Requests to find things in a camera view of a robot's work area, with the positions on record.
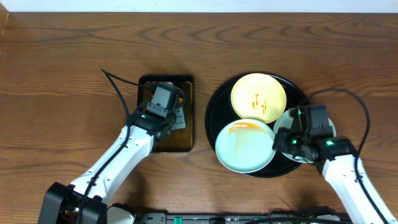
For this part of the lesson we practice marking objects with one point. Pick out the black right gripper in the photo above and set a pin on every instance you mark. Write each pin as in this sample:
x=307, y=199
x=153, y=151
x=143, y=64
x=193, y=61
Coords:
x=281, y=140

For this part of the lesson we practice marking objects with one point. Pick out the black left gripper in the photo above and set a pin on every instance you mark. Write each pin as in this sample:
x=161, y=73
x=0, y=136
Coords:
x=179, y=119

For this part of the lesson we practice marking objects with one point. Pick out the light green plate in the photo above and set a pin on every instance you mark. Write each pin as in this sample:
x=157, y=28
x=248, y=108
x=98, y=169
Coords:
x=281, y=124

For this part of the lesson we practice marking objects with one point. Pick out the yellow plate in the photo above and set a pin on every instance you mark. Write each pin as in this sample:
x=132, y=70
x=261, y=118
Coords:
x=258, y=96

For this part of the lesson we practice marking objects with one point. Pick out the light blue plate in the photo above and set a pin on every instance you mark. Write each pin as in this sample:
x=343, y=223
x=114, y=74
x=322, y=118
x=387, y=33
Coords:
x=245, y=146

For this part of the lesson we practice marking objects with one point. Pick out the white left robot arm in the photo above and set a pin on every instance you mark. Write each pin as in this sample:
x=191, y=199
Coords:
x=87, y=199

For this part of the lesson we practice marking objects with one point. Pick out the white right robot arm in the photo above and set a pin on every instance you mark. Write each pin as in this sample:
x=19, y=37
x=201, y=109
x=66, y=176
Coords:
x=337, y=161

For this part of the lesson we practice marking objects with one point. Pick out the rectangular black sponge tray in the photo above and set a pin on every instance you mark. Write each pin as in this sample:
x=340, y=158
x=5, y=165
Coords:
x=180, y=140

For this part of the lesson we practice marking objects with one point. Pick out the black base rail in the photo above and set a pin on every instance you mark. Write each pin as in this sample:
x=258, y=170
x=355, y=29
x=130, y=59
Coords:
x=217, y=218

